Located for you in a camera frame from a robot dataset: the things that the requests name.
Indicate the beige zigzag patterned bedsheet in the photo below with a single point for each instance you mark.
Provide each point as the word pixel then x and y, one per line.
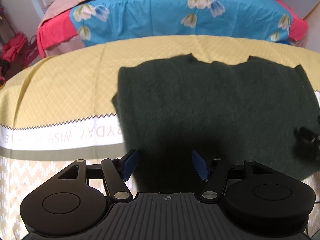
pixel 60 109

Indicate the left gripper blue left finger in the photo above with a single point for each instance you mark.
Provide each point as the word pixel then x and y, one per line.
pixel 116 172

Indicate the blue floral quilt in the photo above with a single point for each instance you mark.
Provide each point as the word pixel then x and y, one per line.
pixel 100 21

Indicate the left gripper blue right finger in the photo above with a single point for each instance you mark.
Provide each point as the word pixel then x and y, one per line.
pixel 213 175

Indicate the dark green knit sweater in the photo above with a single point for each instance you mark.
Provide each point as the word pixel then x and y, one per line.
pixel 169 108

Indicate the red bed cover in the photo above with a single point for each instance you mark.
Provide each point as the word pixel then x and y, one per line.
pixel 57 36

